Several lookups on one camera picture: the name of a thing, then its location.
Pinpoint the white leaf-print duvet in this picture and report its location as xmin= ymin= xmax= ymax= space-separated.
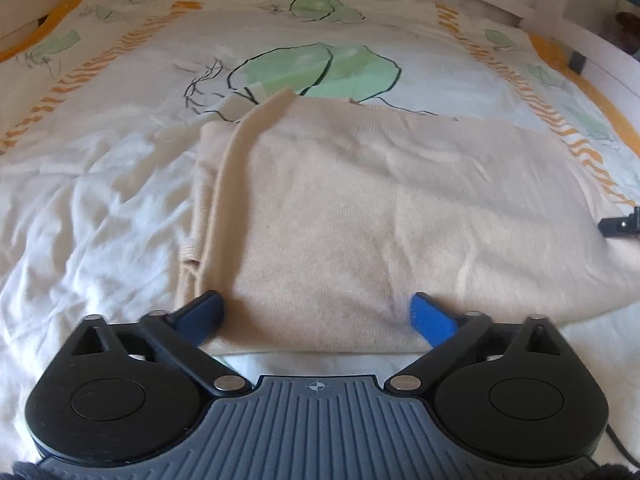
xmin=1 ymin=0 xmax=639 ymax=467

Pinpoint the beige knit sweater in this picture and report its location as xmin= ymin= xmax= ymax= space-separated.
xmin=177 ymin=91 xmax=639 ymax=354

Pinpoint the black cable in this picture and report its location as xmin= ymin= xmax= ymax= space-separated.
xmin=605 ymin=422 xmax=640 ymax=468

